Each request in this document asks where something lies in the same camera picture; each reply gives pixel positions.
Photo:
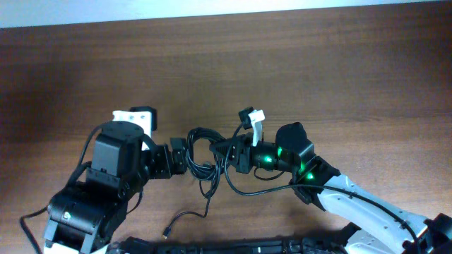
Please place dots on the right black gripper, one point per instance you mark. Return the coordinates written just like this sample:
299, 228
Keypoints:
243, 154

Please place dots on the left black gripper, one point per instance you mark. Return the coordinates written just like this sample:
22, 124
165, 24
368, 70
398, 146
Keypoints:
179, 154

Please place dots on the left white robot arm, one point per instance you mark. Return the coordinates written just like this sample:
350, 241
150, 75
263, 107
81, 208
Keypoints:
84, 215

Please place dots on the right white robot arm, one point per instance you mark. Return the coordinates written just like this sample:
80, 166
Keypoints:
377, 224

